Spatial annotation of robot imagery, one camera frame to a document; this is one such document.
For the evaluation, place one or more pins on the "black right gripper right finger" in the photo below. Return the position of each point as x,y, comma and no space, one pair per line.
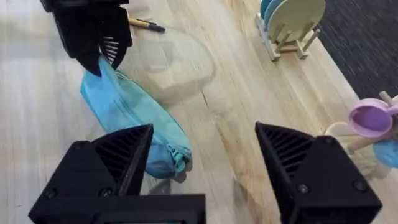
323,180

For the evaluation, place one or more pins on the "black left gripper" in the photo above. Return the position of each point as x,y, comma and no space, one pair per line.
81,3

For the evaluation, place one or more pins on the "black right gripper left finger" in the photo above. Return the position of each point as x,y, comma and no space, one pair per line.
93,174

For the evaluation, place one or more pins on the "light blue zip bag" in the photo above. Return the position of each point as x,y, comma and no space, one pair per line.
124,109

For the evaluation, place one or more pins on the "yellow and black pen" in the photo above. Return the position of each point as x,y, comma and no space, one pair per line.
147,25

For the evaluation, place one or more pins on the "cream cup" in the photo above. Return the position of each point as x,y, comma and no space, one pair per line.
339,132

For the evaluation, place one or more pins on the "wooden cup stand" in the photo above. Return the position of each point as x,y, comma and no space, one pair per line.
367,141

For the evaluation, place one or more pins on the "blue cup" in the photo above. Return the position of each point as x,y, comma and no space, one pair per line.
387,154

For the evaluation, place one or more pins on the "pink cup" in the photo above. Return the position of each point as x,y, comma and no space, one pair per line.
370,118

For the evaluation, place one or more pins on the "wooden peg plate rack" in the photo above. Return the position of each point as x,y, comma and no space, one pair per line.
281,49

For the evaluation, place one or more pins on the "teal plate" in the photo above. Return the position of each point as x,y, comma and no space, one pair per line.
263,5

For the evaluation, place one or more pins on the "cream plate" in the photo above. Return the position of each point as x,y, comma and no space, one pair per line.
295,15

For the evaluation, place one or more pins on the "light blue plate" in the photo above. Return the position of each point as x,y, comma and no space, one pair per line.
273,7

